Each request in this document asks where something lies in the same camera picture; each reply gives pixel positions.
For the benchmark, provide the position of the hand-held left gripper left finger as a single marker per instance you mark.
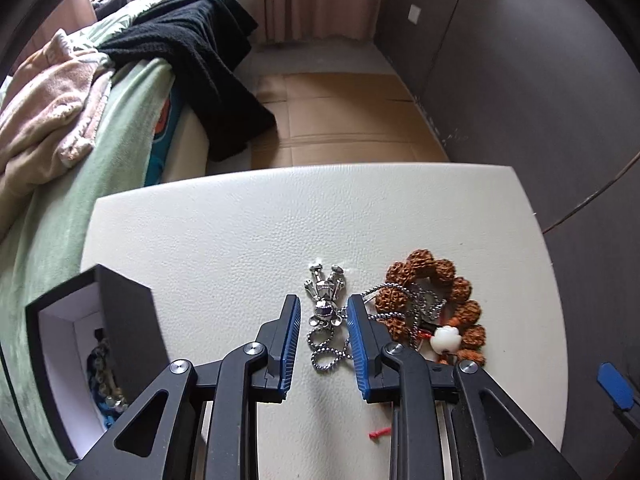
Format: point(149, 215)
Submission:
point(290, 342)

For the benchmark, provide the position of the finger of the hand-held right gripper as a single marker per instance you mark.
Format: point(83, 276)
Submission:
point(616, 386)

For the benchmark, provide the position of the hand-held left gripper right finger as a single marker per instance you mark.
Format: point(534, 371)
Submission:
point(357, 347)

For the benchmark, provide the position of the black jewelry box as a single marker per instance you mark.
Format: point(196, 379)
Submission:
point(131, 321)

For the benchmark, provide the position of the red thread scrap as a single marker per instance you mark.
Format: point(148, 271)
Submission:
point(379, 434)

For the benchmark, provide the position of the flat cardboard sheet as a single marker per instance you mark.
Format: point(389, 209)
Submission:
point(345, 115)

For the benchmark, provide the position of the blue orange printed cloth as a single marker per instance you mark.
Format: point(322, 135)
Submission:
point(162, 130)

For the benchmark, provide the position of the black blanket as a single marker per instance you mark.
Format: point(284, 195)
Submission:
point(190, 50)

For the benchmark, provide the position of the pink fleece blanket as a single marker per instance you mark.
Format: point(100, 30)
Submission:
point(45, 105)

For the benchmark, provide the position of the white wall switch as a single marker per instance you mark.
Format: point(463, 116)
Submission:
point(414, 13)

